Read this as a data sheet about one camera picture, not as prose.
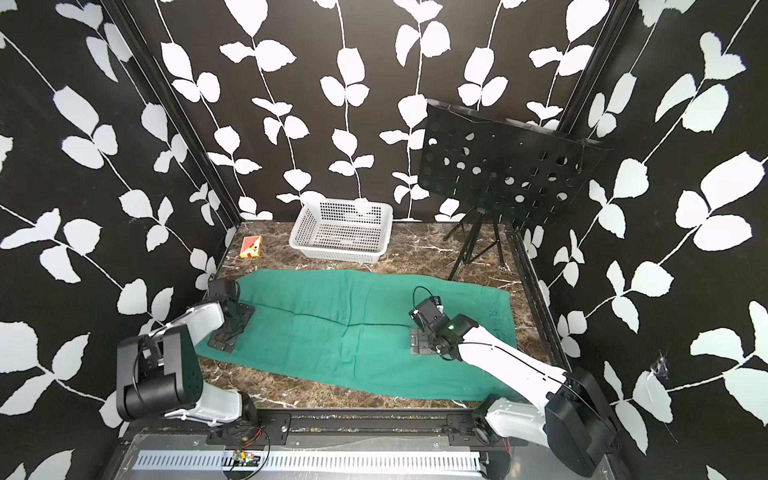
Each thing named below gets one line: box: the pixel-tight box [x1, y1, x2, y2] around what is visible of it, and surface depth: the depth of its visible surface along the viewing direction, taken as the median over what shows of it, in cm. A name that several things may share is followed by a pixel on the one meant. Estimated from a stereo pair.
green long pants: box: [196, 269, 521, 401], surface depth 92 cm
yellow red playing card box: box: [240, 235, 263, 258], surface depth 113 cm
